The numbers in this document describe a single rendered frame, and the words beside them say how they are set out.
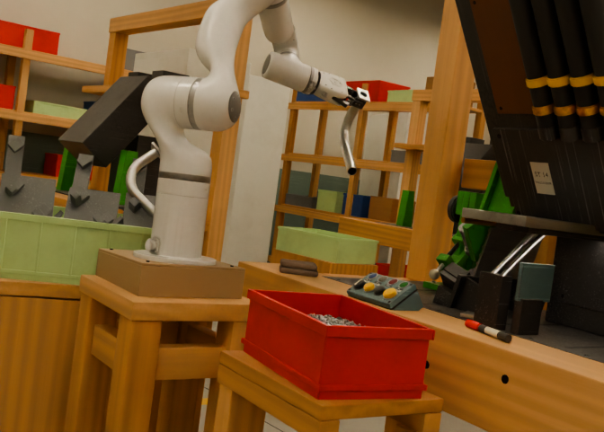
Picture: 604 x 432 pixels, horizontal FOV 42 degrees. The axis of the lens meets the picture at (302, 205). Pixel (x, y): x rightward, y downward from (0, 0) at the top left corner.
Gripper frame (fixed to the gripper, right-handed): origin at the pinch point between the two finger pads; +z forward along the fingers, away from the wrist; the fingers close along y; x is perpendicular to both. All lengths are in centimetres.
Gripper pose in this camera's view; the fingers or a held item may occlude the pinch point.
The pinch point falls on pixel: (358, 99)
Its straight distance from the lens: 248.7
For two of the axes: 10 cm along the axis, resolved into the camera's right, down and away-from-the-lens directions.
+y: -0.7, -6.7, 7.4
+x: -4.5, 6.8, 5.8
